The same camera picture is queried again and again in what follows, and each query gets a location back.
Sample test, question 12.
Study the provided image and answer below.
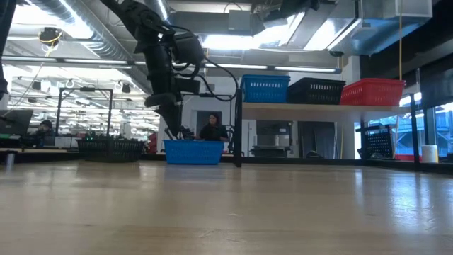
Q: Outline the long ceiling light strip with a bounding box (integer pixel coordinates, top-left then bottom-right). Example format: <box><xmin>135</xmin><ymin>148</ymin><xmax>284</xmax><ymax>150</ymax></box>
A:
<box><xmin>0</xmin><ymin>55</ymin><xmax>343</xmax><ymax>74</ymax></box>

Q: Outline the black background stand frame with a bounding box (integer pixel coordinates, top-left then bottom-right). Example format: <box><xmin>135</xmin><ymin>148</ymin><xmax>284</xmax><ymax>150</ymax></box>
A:
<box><xmin>57</xmin><ymin>86</ymin><xmax>114</xmax><ymax>138</ymax></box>

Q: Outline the silver rectangular air duct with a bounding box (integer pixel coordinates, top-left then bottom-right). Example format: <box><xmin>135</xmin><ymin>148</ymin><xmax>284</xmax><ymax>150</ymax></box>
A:
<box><xmin>282</xmin><ymin>0</ymin><xmax>435</xmax><ymax>57</ymax></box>

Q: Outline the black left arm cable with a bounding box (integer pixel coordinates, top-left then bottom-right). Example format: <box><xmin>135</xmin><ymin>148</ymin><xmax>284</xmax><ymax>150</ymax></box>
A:
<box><xmin>166</xmin><ymin>23</ymin><xmax>240</xmax><ymax>103</ymax></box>

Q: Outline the low red object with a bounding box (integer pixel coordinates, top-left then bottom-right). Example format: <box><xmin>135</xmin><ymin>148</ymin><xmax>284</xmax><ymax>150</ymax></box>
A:
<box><xmin>394</xmin><ymin>153</ymin><xmax>423</xmax><ymax>163</ymax></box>

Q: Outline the black plastic slotted basket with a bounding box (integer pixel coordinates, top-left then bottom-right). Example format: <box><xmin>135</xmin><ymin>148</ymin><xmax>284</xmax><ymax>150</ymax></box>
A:
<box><xmin>287</xmin><ymin>76</ymin><xmax>347</xmax><ymax>106</ymax></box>
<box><xmin>76</xmin><ymin>137</ymin><xmax>147</xmax><ymax>164</ymax></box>

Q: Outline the wooden shelf black frame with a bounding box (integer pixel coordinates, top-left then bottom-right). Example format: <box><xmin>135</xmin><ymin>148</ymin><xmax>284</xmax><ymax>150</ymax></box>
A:
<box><xmin>232</xmin><ymin>87</ymin><xmax>422</xmax><ymax>172</ymax></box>

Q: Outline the blue plastic slotted basket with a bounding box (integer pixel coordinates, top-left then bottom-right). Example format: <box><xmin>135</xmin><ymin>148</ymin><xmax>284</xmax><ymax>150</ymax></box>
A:
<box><xmin>163</xmin><ymin>139</ymin><xmax>225</xmax><ymax>166</ymax></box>
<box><xmin>240</xmin><ymin>74</ymin><xmax>292</xmax><ymax>104</ymax></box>

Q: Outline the ceiling cord reel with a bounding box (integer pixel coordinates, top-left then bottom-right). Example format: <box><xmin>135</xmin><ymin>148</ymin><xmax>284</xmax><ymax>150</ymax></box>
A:
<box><xmin>38</xmin><ymin>26</ymin><xmax>64</xmax><ymax>47</ymax></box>

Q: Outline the yellow hanging cable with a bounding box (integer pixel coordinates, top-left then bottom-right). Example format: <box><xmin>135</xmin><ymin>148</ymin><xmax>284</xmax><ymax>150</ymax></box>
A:
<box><xmin>397</xmin><ymin>0</ymin><xmax>404</xmax><ymax>81</ymax></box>

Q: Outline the white roll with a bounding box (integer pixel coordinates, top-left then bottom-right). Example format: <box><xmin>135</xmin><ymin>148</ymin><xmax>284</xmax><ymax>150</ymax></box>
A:
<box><xmin>420</xmin><ymin>144</ymin><xmax>440</xmax><ymax>164</ymax></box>

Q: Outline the person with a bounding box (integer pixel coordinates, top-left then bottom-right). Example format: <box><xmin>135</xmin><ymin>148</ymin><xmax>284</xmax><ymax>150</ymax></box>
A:
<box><xmin>30</xmin><ymin>119</ymin><xmax>55</xmax><ymax>148</ymax></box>
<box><xmin>195</xmin><ymin>112</ymin><xmax>231</xmax><ymax>142</ymax></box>

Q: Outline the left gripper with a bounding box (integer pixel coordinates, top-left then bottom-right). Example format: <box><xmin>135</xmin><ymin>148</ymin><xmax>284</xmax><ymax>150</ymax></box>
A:
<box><xmin>144</xmin><ymin>70</ymin><xmax>185</xmax><ymax>141</ymax></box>

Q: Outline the red plastic slotted basket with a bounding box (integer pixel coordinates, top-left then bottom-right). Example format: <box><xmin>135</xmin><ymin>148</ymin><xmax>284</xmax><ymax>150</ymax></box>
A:
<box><xmin>339</xmin><ymin>79</ymin><xmax>406</xmax><ymax>88</ymax></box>
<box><xmin>340</xmin><ymin>81</ymin><xmax>405</xmax><ymax>107</ymax></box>
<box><xmin>338</xmin><ymin>77</ymin><xmax>407</xmax><ymax>86</ymax></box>

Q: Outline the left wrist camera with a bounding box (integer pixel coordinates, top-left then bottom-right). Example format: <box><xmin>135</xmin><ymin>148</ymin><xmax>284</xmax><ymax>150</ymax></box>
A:
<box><xmin>174</xmin><ymin>76</ymin><xmax>202</xmax><ymax>96</ymax></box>

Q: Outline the shiny round air duct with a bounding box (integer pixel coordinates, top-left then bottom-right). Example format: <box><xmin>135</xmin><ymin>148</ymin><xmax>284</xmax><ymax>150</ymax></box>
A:
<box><xmin>154</xmin><ymin>0</ymin><xmax>171</xmax><ymax>21</ymax></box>

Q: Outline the black mesh panel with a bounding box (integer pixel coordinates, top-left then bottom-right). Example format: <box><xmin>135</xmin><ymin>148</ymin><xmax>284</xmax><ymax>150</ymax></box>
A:
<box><xmin>356</xmin><ymin>123</ymin><xmax>395</xmax><ymax>160</ymax></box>

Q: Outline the grey ceiling box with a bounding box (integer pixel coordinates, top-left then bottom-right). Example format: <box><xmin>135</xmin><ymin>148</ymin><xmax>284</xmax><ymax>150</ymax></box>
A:
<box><xmin>228</xmin><ymin>9</ymin><xmax>254</xmax><ymax>35</ymax></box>

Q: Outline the grey metal cart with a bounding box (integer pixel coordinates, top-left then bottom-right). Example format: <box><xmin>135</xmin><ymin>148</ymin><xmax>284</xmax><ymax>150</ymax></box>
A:
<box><xmin>249</xmin><ymin>119</ymin><xmax>295</xmax><ymax>159</ymax></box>

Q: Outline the dark monitor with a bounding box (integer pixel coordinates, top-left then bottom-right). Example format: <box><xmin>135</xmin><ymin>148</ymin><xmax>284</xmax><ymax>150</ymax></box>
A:
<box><xmin>0</xmin><ymin>108</ymin><xmax>34</xmax><ymax>136</ymax></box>

